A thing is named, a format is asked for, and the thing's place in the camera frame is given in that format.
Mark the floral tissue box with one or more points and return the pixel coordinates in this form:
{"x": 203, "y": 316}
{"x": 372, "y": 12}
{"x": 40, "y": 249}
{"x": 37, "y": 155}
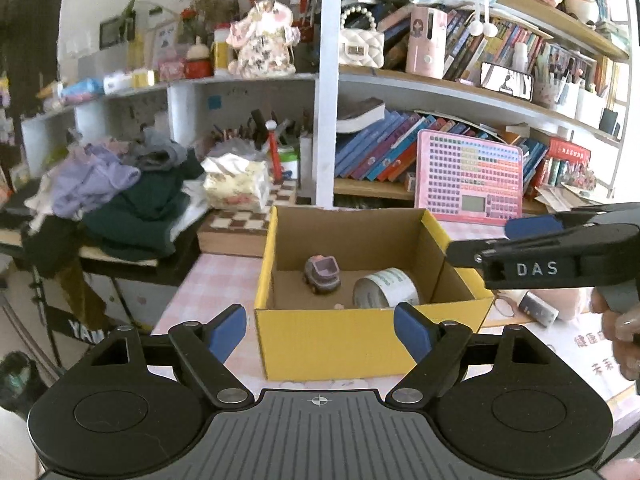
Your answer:
{"x": 235, "y": 183}

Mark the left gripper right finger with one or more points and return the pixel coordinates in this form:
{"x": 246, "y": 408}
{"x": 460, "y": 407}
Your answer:
{"x": 437, "y": 350}

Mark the grey toy car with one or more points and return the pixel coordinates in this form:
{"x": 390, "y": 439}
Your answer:
{"x": 322, "y": 274}

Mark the checkered board box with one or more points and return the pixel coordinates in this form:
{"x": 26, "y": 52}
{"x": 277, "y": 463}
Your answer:
{"x": 243, "y": 233}

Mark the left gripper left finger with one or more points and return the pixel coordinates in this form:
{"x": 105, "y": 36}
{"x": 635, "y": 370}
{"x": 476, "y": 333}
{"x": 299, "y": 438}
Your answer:
{"x": 202, "y": 351}

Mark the yellow cardboard box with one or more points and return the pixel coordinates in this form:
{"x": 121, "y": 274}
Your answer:
{"x": 305, "y": 337}

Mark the pink keyboard toy board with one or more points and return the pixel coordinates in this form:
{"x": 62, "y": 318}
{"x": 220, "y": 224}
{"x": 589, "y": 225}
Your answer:
{"x": 465, "y": 179}

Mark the pile of clothes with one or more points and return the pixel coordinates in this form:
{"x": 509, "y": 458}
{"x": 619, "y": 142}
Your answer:
{"x": 132, "y": 200}

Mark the white bookshelf frame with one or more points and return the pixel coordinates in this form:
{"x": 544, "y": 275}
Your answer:
{"x": 187, "y": 121}

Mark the pink cylindrical device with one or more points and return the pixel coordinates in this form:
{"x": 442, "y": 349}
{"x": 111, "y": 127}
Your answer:
{"x": 427, "y": 42}

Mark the stack of papers and books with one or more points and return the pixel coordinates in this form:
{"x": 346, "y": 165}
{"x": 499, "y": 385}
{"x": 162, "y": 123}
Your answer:
{"x": 564, "y": 197}

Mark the person right hand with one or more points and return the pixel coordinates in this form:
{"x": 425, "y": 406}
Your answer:
{"x": 620, "y": 329}

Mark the pink cartoon table mat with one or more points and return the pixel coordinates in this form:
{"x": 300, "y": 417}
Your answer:
{"x": 215, "y": 282}

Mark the white grey tube bottle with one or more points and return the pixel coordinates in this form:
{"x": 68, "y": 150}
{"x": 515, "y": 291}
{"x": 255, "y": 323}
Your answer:
{"x": 538, "y": 309}

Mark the floral plush figure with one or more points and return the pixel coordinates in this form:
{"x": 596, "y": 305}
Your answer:
{"x": 263, "y": 42}

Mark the white quilted handbag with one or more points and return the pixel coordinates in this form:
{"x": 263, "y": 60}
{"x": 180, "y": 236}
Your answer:
{"x": 360, "y": 47}

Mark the row of blue books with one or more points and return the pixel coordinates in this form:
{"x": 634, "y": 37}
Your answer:
{"x": 364, "y": 155}

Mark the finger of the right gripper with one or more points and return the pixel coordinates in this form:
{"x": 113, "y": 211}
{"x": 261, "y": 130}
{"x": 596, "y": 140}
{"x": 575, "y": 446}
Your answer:
{"x": 517, "y": 229}

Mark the grey tape roll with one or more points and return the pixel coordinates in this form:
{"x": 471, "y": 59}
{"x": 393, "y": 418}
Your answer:
{"x": 385, "y": 290}

